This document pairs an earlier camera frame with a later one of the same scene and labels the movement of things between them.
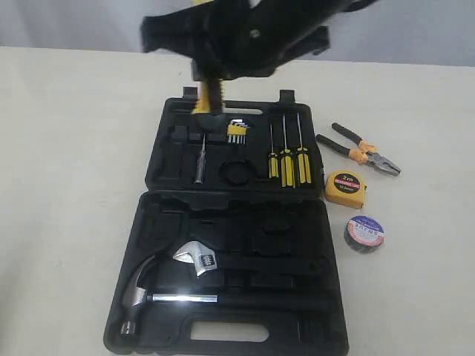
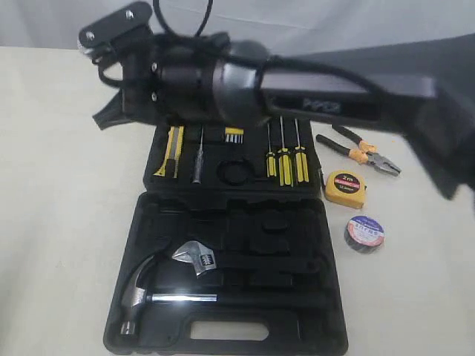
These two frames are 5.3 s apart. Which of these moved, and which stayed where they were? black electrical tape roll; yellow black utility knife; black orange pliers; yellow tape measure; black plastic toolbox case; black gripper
Moved: black gripper; yellow black utility knife
Stayed: black plastic toolbox case; yellow tape measure; black orange pliers; black electrical tape roll
